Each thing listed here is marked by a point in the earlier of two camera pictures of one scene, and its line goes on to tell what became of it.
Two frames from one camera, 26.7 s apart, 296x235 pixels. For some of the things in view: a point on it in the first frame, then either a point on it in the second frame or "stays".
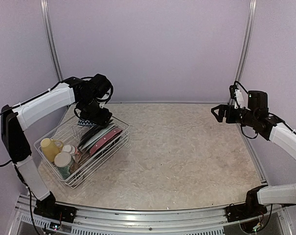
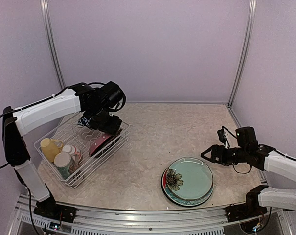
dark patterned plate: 107,146 stays
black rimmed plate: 94,130 to 180,205
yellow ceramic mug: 50,148 stays
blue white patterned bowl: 86,123 stays
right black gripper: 223,107 to 216,149
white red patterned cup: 72,150 stays
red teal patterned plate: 97,134 to 172,198
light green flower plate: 97,135 to 190,178
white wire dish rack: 75,150 stays
